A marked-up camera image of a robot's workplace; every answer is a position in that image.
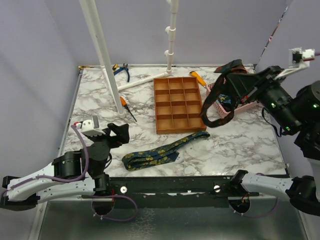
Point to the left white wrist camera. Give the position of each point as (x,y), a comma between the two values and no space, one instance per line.
(89,126)

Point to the navy yellow floral tie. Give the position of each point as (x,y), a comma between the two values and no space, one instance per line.
(161,155)

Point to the yellow utility knife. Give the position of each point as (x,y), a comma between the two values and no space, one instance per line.
(198,78)

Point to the dark paisley tie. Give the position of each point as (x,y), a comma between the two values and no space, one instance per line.
(234,66)

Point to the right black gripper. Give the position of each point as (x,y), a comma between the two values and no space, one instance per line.
(246,86)

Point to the yellow handled cutter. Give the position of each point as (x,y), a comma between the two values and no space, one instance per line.
(115,67)

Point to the white pvc pipe frame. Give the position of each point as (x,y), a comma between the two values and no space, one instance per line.
(92,20)

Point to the wooden compartment tray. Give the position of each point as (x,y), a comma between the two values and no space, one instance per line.
(178,104)

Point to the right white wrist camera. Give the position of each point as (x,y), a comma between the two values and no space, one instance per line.
(299,59)

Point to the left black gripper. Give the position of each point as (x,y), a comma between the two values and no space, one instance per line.
(122,133)

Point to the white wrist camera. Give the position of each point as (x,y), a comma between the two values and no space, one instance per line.
(299,59)
(89,126)

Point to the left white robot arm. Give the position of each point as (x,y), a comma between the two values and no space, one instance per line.
(75,173)

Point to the blue floral tie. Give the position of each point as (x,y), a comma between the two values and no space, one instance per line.
(226,102)

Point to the black orange floral tie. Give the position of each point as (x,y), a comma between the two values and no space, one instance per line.
(213,100)

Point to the orange handled screwdriver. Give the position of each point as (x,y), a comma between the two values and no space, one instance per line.
(125,105)

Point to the yellow black tool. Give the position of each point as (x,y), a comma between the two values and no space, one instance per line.
(85,67)

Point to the black metal base rail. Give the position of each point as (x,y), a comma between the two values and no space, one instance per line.
(175,192)

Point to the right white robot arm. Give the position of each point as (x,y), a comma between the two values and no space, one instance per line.
(299,116)

